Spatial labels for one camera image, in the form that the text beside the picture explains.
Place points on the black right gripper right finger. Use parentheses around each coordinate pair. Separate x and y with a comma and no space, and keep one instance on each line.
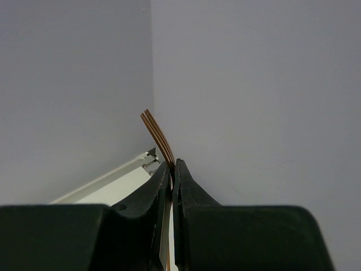
(211,236)

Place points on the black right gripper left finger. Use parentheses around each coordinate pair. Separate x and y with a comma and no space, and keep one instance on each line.
(129,235)

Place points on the rose gold fork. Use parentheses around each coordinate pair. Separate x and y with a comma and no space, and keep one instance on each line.
(161,141)

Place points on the aluminium table edge rail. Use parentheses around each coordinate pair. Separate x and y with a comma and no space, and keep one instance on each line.
(117,184)

